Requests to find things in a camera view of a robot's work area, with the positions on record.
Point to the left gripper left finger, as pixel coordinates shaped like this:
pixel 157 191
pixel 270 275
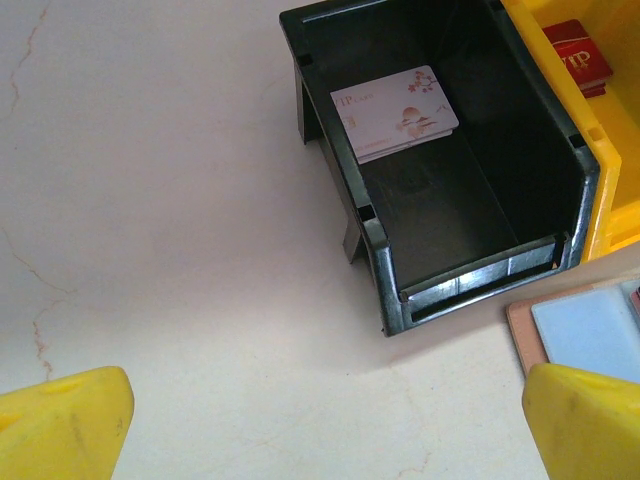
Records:
pixel 60 430

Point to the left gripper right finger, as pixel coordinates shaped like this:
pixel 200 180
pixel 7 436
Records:
pixel 590 430

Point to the red VIP card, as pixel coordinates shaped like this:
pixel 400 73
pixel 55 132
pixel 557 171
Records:
pixel 636 300
pixel 575 55

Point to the white VIP card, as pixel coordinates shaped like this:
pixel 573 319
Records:
pixel 390 110
pixel 400 147

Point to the yellow storage bin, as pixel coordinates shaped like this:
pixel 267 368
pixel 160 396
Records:
pixel 607 190

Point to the black storage bin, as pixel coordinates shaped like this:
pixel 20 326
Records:
pixel 450 225

